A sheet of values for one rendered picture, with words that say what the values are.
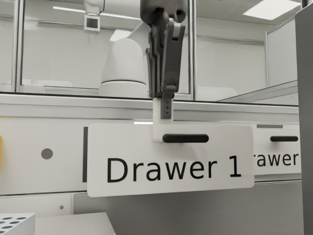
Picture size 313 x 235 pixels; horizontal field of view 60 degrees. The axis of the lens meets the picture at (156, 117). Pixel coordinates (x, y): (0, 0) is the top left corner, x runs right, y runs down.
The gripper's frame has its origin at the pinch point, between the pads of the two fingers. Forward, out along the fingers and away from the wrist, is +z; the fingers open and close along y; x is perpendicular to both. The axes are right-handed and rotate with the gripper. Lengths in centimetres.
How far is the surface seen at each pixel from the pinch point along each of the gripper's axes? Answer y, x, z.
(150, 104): -17.1, 2.7, -4.8
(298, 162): -15.5, 41.5, 9.0
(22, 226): 1.1, -19.5, 14.2
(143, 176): -1.3, -2.9, 8.7
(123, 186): -1.3, -6.0, 10.1
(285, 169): -15.5, 37.5, 10.6
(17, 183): -17.3, -23.4, 11.3
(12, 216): -3.0, -21.4, 13.9
